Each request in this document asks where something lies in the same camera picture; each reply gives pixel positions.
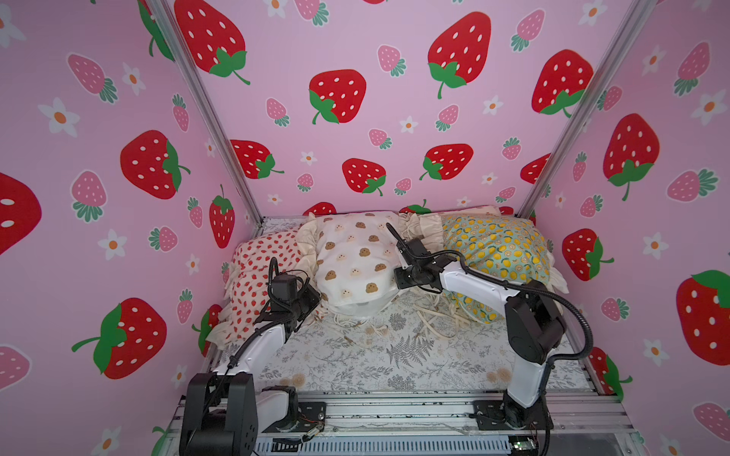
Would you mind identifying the cream animal print pillow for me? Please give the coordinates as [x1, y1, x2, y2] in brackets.
[421, 203, 571, 298]

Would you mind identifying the white cookie print pillow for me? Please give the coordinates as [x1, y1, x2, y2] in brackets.
[296, 211, 409, 320]

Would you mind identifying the teal lemon print pillow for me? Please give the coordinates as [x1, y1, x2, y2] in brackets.
[438, 212, 557, 325]

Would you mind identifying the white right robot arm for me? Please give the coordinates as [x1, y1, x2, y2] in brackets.
[386, 223, 566, 431]

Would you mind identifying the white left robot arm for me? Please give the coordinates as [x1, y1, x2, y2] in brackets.
[178, 273, 321, 455]

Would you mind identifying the white strawberry print pillow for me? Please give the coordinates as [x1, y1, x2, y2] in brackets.
[206, 229, 300, 351]

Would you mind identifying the grey floral bed sheet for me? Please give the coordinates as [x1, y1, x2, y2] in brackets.
[216, 215, 594, 394]

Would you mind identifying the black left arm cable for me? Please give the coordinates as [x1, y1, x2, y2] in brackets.
[198, 255, 312, 412]

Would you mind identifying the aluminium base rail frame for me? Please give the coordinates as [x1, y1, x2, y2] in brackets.
[153, 389, 651, 456]

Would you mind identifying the aluminium frame post left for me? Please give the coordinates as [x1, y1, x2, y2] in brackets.
[148, 0, 263, 229]

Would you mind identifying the aluminium frame post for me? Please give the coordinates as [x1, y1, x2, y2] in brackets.
[148, 0, 263, 229]
[516, 0, 656, 219]

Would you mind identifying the aluminium frame post right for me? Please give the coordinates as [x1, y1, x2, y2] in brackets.
[516, 0, 656, 219]

